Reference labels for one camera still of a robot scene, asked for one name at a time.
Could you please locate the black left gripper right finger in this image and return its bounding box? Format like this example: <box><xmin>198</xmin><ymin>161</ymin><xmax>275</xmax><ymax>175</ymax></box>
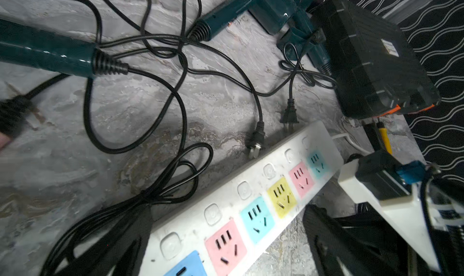
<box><xmin>303</xmin><ymin>204</ymin><xmax>402</xmax><ymax>276</ymax></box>

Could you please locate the pink hair dryer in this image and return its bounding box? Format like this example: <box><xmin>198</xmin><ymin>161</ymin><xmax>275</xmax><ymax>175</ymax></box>
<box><xmin>1</xmin><ymin>95</ymin><xmax>31</xmax><ymax>149</ymax></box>

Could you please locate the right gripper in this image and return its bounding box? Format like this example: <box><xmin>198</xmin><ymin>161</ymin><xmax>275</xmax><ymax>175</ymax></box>
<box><xmin>338</xmin><ymin>150</ymin><xmax>464</xmax><ymax>272</ymax></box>

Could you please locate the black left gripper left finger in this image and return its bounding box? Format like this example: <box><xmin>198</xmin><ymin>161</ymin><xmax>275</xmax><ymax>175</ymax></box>
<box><xmin>57</xmin><ymin>205</ymin><xmax>153</xmax><ymax>276</ymax></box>

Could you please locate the black cable large green dryer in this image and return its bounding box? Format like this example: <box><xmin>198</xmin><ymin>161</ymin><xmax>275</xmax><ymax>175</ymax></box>
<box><xmin>41</xmin><ymin>65</ymin><xmax>213</xmax><ymax>276</ymax></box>

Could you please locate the large green orange hair dryer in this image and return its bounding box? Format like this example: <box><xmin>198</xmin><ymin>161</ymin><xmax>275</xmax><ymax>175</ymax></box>
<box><xmin>1</xmin><ymin>19</ymin><xmax>129</xmax><ymax>78</ymax></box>

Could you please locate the dark green hair dryer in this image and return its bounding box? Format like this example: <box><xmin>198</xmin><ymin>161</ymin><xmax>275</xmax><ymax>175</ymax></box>
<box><xmin>277</xmin><ymin>0</ymin><xmax>332</xmax><ymax>76</ymax></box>
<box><xmin>188</xmin><ymin>0</ymin><xmax>297</xmax><ymax>42</ymax></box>

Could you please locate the yellow handle screwdriver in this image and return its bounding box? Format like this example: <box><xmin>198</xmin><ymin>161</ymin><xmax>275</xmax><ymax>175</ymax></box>
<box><xmin>377</xmin><ymin>121</ymin><xmax>393</xmax><ymax>155</ymax></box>

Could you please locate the black handle screwdriver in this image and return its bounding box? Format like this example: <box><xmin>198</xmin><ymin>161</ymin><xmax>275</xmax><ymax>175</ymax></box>
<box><xmin>362</xmin><ymin>121</ymin><xmax>382</xmax><ymax>152</ymax></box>

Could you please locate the black cable of pink dryer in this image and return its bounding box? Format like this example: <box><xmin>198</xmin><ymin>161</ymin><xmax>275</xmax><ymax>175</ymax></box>
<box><xmin>0</xmin><ymin>0</ymin><xmax>104</xmax><ymax>99</ymax></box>

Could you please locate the black cable of green dryer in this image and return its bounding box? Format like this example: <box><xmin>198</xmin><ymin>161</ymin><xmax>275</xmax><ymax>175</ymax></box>
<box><xmin>97</xmin><ymin>0</ymin><xmax>267</xmax><ymax>160</ymax></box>

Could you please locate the white power strip cable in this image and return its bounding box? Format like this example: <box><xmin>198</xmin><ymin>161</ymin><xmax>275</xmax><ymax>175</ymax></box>
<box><xmin>331</xmin><ymin>132</ymin><xmax>370</xmax><ymax>156</ymax></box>

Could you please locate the black plastic tool case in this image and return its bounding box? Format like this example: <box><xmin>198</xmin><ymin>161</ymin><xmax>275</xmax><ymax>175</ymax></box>
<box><xmin>313</xmin><ymin>0</ymin><xmax>442</xmax><ymax>120</ymax></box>

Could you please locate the white multicolour power strip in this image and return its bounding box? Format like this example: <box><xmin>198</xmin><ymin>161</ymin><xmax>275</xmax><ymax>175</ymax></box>
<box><xmin>140</xmin><ymin>121</ymin><xmax>343</xmax><ymax>276</ymax></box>

